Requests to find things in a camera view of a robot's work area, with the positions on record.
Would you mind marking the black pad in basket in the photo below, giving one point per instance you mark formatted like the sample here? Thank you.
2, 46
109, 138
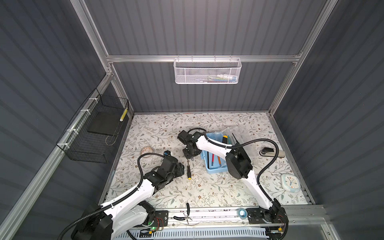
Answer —
105, 124

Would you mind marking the clear tape roll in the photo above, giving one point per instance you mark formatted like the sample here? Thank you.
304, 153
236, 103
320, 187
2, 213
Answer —
290, 183

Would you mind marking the white wire mesh basket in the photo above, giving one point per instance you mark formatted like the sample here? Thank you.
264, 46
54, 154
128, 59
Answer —
213, 71

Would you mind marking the grey black stapler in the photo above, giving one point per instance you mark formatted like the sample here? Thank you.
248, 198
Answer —
270, 152

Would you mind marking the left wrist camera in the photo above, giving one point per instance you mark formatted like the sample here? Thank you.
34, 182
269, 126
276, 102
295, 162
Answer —
167, 153

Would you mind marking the black yellow small screwdriver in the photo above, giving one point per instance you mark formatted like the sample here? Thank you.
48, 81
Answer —
189, 174

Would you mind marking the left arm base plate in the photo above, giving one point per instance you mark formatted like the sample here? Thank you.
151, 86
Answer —
157, 218

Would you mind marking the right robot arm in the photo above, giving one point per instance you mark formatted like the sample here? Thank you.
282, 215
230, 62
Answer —
264, 200

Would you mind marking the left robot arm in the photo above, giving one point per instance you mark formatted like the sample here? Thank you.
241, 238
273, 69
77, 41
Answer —
130, 209

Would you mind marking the blue plastic tool box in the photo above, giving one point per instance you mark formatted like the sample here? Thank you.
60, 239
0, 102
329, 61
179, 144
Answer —
234, 158

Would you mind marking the blue tape roll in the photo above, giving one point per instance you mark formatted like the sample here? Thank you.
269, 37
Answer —
242, 213

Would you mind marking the yellow marker pen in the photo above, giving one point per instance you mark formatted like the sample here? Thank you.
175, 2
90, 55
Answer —
123, 114

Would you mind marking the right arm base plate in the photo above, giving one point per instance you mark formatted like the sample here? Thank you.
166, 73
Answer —
262, 216

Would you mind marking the yellow black utility knife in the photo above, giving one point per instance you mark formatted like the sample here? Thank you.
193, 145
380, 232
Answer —
225, 139

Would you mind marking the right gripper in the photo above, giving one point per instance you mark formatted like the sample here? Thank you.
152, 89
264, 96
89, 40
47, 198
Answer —
188, 156

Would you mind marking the black wire basket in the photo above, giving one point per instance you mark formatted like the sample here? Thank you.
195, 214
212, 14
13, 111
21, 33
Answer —
80, 145

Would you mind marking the black pliers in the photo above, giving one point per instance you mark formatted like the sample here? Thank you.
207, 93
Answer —
186, 215

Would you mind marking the brown tape roll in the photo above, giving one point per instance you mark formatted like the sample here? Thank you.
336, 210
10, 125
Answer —
146, 150

